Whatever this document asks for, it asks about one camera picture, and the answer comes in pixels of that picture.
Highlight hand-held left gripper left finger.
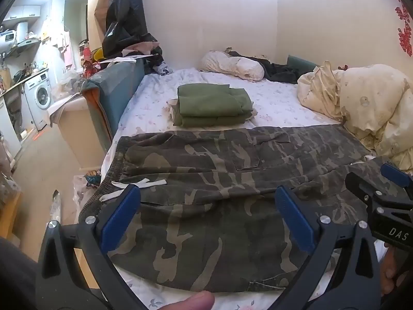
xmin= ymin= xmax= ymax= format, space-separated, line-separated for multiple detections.
xmin=38 ymin=184 xmax=149 ymax=310

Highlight colourful bag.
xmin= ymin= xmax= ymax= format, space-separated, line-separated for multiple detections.
xmin=84 ymin=169 xmax=104 ymax=188

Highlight dark garment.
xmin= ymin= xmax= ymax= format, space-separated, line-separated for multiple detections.
xmin=226 ymin=50 xmax=299 ymax=84

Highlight white washing machine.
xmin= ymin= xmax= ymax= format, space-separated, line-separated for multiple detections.
xmin=22 ymin=71 xmax=54 ymax=131

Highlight wooden chair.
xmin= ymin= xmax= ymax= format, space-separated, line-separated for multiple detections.
xmin=0 ymin=174 xmax=23 ymax=243

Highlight white floral bed sheet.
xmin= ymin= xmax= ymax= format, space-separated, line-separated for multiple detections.
xmin=74 ymin=68 xmax=381 ymax=310

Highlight white wall cabinets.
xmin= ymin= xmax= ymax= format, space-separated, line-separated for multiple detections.
xmin=3 ymin=5 xmax=41 ymax=21

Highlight person's right hand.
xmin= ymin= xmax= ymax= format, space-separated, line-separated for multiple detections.
xmin=380 ymin=249 xmax=402 ymax=296

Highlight cream pillow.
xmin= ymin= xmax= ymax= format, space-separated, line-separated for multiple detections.
xmin=198 ymin=51 xmax=265 ymax=82

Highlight black plastic bag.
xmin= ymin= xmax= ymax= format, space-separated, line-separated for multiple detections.
xmin=102 ymin=0 xmax=158 ymax=59

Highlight clear plastic packet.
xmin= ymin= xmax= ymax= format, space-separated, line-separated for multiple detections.
xmin=48 ymin=190 xmax=63 ymax=230

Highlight person's dark clothing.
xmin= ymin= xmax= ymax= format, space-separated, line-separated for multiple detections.
xmin=0 ymin=236 xmax=41 ymax=310

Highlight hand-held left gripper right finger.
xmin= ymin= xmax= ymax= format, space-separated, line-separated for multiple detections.
xmin=274 ymin=185 xmax=384 ymax=310

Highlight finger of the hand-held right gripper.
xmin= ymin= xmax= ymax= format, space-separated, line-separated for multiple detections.
xmin=380 ymin=163 xmax=413 ymax=197
xmin=345 ymin=171 xmax=392 ymax=215

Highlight camouflage pants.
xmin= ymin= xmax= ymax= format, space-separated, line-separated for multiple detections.
xmin=79 ymin=126 xmax=407 ymax=293

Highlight green cushion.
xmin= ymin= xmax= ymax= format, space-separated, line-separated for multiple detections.
xmin=287 ymin=55 xmax=318 ymax=75

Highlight teal orange folded blanket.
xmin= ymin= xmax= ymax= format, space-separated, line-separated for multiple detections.
xmin=81 ymin=61 xmax=146 ymax=151

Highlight folded olive green pants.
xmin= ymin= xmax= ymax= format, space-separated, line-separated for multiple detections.
xmin=172 ymin=83 xmax=254 ymax=128

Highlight cream crumpled duvet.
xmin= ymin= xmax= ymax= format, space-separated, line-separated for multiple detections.
xmin=297 ymin=61 xmax=413 ymax=172

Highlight red wall decoration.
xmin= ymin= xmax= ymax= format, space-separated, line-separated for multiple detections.
xmin=394 ymin=5 xmax=413 ymax=55

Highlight person's left hand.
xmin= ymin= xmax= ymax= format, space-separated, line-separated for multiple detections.
xmin=161 ymin=291 xmax=215 ymax=310

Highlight pile of clothes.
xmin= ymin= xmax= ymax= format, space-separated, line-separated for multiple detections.
xmin=123 ymin=47 xmax=175 ymax=75

